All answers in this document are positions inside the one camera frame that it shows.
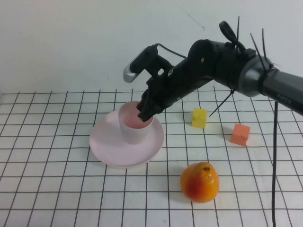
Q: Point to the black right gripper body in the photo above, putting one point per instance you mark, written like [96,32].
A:
[170,87]

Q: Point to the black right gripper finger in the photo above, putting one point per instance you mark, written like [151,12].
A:
[149,113]
[144,101]

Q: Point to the pink plastic cup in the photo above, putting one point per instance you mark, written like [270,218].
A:
[132,134]

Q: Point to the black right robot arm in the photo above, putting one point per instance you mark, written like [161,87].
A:
[279,85]

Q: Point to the pink round plate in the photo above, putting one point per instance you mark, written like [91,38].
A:
[111,151]

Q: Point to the yellow foam cube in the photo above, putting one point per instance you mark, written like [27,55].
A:
[199,120]

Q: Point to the black zip tie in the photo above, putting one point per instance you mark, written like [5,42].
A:
[221,104]
[237,30]
[264,42]
[258,49]

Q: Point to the orange foam cube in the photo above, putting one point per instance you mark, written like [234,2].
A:
[239,136]

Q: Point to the orange toy fruit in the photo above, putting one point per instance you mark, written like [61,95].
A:
[200,184]

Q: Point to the white grid tablecloth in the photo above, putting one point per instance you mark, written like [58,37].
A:
[59,189]

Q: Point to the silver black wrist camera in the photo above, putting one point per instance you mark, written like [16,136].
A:
[142,59]

